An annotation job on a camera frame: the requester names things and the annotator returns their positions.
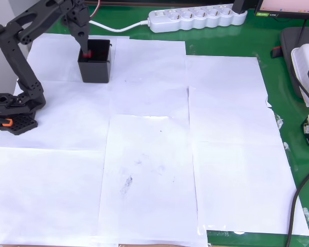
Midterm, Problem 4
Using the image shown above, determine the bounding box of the white power strip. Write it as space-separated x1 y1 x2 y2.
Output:
147 4 248 34

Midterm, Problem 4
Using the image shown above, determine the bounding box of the white paper sheet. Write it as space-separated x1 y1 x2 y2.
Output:
108 83 191 119
97 114 209 247
0 146 108 246
184 55 268 108
192 140 309 237
187 85 285 145
114 38 188 90
25 32 117 83
0 79 113 151

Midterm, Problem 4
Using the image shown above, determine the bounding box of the computer monitor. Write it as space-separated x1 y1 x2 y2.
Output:
254 0 309 20

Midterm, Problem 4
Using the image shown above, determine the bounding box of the small red black item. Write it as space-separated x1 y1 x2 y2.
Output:
271 46 283 59

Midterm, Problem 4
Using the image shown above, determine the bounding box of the white power cable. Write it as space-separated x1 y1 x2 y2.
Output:
89 20 151 33

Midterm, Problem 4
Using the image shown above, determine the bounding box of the thick black cable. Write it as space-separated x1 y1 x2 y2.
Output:
285 144 309 247

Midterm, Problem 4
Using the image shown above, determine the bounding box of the black box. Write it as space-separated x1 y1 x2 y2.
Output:
77 39 113 84

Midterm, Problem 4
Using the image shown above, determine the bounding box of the red servo wire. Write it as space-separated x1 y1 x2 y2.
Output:
89 0 102 19

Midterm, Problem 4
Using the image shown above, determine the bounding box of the orange black table clamp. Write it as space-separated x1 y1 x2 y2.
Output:
0 114 14 132

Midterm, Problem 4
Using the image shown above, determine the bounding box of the black power plug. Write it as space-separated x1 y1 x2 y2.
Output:
232 0 248 13

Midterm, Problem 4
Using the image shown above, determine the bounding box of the white plastic container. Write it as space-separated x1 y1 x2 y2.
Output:
290 43 309 108

